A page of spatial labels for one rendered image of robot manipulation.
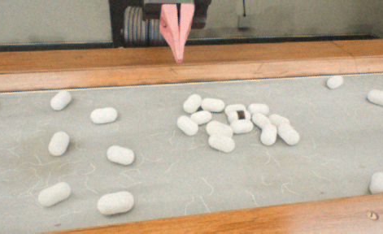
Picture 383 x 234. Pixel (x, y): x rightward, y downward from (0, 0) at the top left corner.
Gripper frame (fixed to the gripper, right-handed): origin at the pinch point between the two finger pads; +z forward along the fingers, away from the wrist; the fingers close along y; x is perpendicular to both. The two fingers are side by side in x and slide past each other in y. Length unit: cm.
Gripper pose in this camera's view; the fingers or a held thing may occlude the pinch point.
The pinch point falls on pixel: (179, 56)
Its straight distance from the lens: 49.4
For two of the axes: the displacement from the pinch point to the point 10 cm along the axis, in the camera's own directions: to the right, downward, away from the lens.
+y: 9.9, -0.3, 1.4
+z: 0.7, 9.5, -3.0
